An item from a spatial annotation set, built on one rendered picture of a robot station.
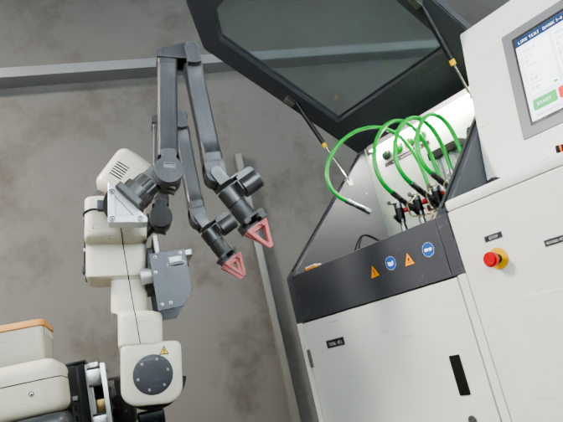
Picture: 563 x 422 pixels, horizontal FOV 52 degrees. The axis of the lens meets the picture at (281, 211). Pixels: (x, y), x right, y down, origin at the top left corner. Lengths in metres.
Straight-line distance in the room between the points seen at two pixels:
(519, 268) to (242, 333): 2.13
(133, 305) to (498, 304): 0.96
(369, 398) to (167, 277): 0.69
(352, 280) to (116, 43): 2.55
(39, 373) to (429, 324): 0.97
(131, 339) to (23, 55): 2.54
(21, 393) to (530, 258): 1.19
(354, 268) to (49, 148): 2.25
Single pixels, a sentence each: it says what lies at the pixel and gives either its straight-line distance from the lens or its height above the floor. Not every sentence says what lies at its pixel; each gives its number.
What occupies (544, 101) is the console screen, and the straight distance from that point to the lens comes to 1.73.
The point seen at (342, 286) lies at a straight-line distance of 1.81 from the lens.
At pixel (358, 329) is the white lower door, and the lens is 1.79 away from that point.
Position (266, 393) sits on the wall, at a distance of 3.33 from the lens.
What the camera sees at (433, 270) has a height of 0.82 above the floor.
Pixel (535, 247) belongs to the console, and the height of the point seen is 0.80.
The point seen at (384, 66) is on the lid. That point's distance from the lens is 2.17.
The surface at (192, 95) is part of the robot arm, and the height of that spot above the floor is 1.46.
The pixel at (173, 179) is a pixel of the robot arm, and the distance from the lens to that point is 1.56.
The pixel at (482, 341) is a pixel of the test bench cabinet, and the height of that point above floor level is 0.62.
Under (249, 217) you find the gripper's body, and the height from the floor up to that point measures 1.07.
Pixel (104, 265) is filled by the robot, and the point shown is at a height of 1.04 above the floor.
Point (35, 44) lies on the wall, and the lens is 3.89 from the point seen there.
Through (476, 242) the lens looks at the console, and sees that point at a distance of 1.50.
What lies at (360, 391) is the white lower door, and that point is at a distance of 1.83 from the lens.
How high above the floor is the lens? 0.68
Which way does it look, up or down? 14 degrees up
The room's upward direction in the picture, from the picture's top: 13 degrees counter-clockwise
